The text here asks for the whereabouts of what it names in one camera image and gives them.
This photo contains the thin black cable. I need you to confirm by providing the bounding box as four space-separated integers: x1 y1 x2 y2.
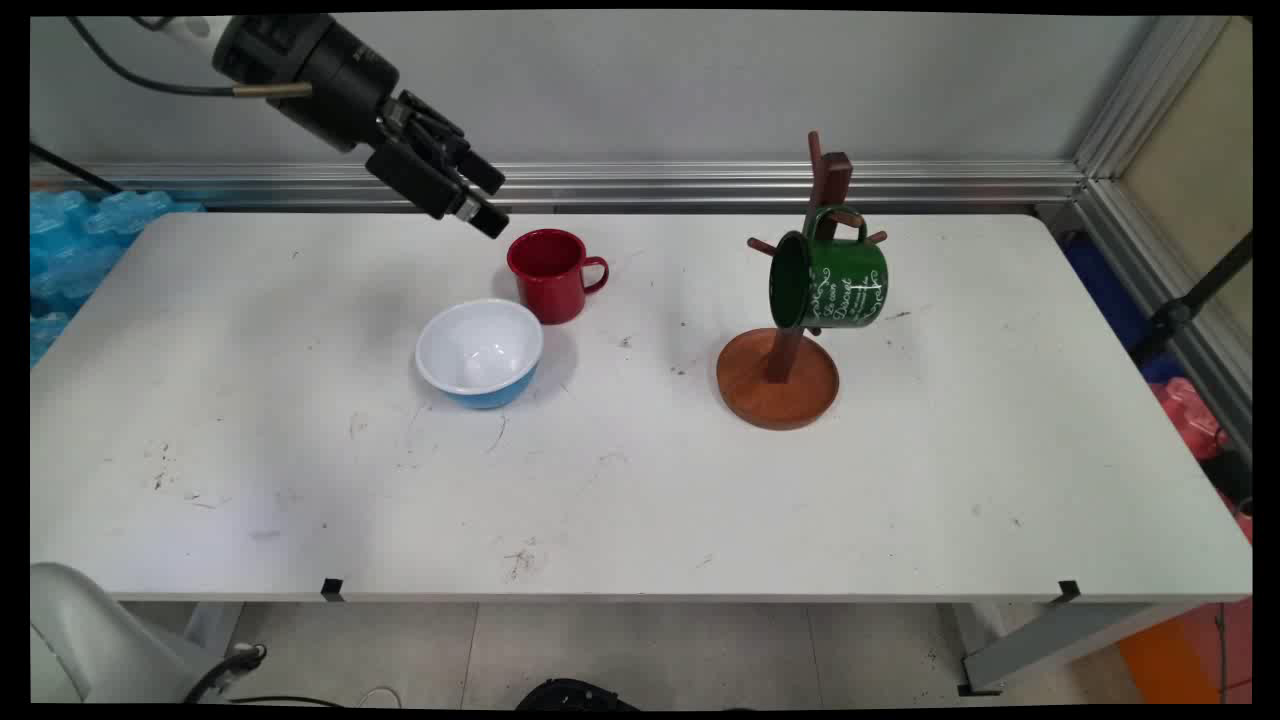
30 140 126 197

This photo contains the black round floor object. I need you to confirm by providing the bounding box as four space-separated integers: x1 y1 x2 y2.
515 678 641 711

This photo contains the red enamel mug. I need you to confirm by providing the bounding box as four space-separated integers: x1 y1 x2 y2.
506 228 610 326

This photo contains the aluminium corner frame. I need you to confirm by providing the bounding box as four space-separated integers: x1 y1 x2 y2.
1072 15 1253 456

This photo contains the pink foam packing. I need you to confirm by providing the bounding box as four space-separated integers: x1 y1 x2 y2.
1150 377 1229 461

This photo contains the black cable with brass connector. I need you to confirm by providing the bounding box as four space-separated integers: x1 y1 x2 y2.
64 15 313 99

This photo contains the black floor cable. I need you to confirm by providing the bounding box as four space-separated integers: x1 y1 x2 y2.
183 644 346 707

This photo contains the long aluminium rail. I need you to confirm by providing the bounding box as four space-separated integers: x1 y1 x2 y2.
30 160 1086 213

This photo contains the brown wooden mug tree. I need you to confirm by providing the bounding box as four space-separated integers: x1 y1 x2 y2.
716 130 889 432

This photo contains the black tripod stand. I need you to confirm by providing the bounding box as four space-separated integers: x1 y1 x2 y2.
1130 232 1253 367

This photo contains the dark blue box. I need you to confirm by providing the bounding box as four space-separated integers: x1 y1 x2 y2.
1062 235 1183 383

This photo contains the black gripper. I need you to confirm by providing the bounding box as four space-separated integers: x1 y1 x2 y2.
212 14 512 240

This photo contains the white rounded machine housing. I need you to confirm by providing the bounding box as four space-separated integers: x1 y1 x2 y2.
30 561 216 706

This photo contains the grey table leg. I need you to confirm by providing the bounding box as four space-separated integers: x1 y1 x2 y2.
958 600 1206 697

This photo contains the orange box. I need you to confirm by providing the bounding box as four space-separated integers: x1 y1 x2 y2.
1117 618 1223 706

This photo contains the blue bowl with white inside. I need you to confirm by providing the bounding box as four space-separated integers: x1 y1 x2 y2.
414 298 545 410

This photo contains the blue foam packing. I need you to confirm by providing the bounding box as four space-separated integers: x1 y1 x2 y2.
30 190 206 366

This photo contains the green enamel mug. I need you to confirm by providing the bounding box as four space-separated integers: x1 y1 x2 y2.
768 205 890 331

